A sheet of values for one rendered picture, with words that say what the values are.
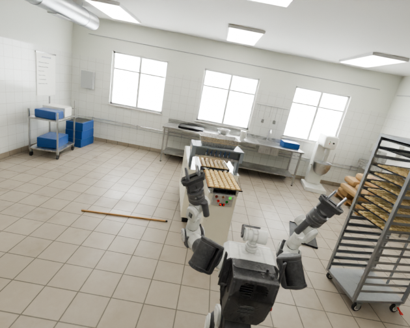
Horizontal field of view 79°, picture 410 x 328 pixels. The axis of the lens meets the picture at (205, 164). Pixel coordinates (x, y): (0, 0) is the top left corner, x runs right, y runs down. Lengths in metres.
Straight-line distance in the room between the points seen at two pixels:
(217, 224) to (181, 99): 4.25
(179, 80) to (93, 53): 2.22
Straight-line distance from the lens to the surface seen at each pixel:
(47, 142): 5.97
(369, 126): 7.69
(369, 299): 3.47
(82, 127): 6.60
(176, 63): 6.67
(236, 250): 1.29
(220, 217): 2.99
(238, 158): 3.54
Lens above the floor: 1.96
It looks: 17 degrees down
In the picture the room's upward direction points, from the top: 11 degrees clockwise
